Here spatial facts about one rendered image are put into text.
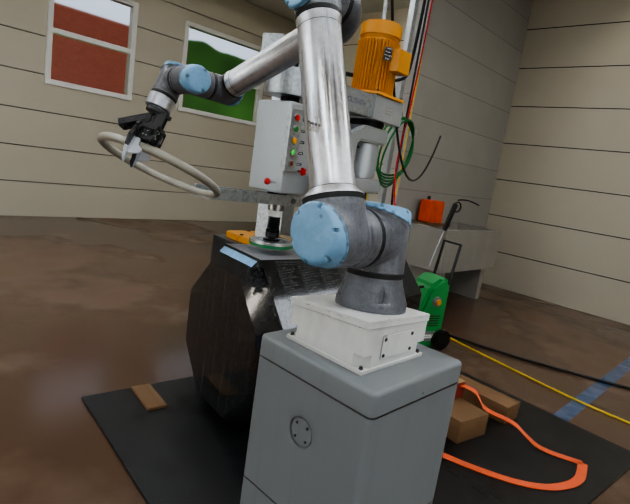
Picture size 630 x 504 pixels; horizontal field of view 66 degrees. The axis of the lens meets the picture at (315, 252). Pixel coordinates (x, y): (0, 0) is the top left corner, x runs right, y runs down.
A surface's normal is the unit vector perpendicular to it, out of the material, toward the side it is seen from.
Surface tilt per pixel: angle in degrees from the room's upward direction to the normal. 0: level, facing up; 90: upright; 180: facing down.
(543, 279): 90
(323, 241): 92
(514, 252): 90
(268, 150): 90
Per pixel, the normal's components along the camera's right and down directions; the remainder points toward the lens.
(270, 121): -0.64, 0.04
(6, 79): 0.70, 0.22
